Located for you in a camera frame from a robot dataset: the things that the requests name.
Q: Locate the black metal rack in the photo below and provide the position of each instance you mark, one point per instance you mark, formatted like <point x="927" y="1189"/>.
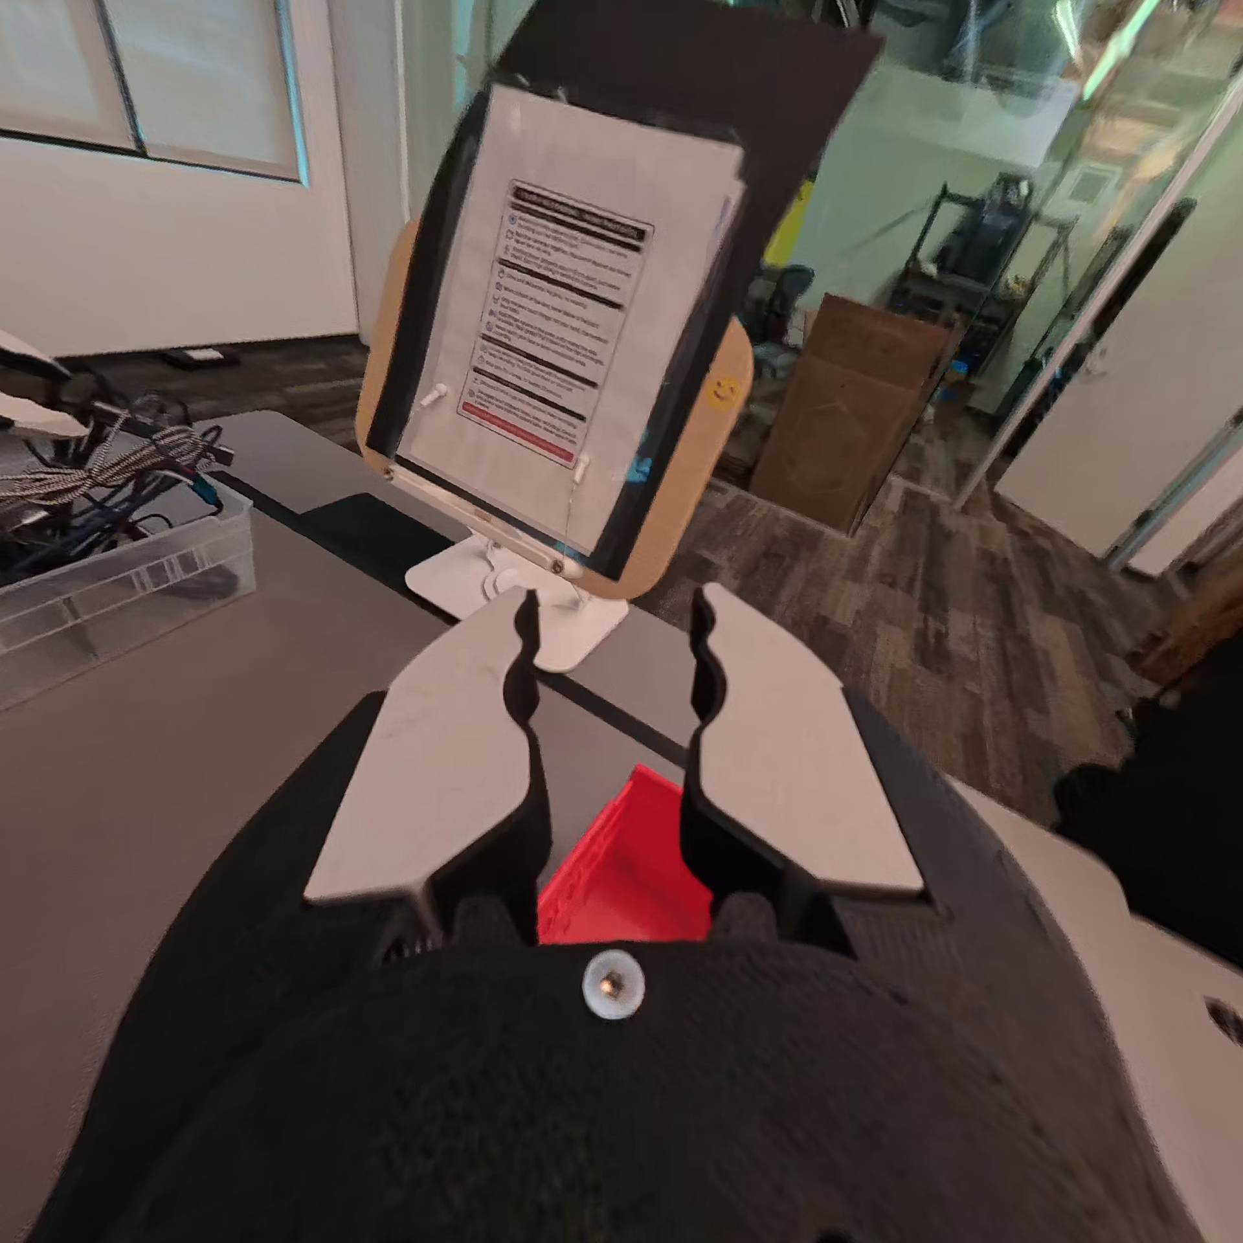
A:
<point x="982" y="243"/>

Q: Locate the yellow smiley sticker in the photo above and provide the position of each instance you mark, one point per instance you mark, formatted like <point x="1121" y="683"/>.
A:
<point x="724" y="391"/>

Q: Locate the instruction sheet on stand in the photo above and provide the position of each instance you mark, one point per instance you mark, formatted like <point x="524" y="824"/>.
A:
<point x="758" y="118"/>

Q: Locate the white framed window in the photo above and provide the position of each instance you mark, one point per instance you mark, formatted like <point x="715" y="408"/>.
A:
<point x="194" y="78"/>

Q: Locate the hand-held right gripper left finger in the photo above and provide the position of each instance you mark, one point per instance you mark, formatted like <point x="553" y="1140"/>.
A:
<point x="437" y="778"/>

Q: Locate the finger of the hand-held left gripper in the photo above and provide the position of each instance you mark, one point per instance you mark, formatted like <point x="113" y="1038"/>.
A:
<point x="29" y="414"/>
<point x="24" y="352"/>

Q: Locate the clear plastic bin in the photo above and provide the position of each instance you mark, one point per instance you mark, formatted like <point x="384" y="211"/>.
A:
<point x="126" y="603"/>

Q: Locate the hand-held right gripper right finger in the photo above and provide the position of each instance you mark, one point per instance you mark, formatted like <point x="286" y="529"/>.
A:
<point x="806" y="778"/>

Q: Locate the dark bulky object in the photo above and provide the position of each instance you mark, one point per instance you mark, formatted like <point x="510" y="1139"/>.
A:
<point x="1165" y="827"/>

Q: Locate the brown cardboard box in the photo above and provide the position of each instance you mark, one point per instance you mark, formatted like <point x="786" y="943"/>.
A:
<point x="854" y="418"/>

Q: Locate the red plastic bin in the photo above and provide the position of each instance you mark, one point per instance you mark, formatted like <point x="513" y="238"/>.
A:
<point x="622" y="874"/>

